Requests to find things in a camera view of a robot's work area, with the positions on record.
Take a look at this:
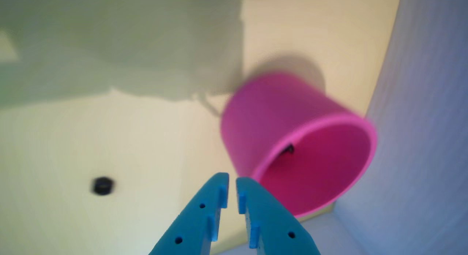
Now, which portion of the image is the yellow paper mat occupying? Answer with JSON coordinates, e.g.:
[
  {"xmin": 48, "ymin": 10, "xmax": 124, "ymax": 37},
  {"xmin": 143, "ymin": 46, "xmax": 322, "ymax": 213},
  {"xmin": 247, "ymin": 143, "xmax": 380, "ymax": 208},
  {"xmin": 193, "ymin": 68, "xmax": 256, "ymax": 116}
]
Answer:
[{"xmin": 0, "ymin": 0, "xmax": 403, "ymax": 255}]

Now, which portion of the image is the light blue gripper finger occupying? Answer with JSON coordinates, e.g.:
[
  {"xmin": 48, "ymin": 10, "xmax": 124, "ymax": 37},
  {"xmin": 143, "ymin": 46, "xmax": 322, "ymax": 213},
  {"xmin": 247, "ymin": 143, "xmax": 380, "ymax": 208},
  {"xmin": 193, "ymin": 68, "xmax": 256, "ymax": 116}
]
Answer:
[
  {"xmin": 149, "ymin": 172, "xmax": 230, "ymax": 255},
  {"xmin": 236, "ymin": 177, "xmax": 321, "ymax": 255}
]

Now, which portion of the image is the metal hex nut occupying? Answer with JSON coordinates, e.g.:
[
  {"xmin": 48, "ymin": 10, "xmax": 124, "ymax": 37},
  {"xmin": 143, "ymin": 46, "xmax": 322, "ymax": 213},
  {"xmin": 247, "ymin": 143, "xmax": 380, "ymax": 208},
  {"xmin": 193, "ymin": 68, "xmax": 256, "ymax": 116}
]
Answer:
[{"xmin": 91, "ymin": 176, "xmax": 116, "ymax": 196}]

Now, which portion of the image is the pink round cup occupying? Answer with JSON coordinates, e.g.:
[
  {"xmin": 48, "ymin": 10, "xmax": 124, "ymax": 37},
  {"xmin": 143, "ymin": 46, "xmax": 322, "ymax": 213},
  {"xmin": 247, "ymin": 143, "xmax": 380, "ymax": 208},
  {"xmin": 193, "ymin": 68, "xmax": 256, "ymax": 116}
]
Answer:
[{"xmin": 220, "ymin": 72, "xmax": 378, "ymax": 218}]

